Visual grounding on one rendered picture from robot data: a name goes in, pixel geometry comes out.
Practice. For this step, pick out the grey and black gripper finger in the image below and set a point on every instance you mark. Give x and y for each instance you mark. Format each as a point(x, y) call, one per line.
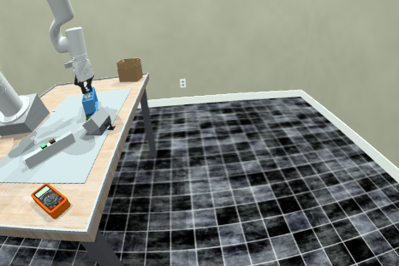
point(81, 84)
point(89, 82)

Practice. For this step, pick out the orange digital multimeter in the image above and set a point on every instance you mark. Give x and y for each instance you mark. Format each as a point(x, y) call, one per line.
point(50, 200)

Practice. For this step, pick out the small open brown cardboard box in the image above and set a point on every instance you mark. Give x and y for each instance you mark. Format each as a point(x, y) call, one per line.
point(128, 72)

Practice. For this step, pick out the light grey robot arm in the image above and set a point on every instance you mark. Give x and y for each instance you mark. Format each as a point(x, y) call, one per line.
point(12, 106)

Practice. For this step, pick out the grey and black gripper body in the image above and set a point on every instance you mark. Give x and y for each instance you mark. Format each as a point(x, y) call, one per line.
point(82, 70)

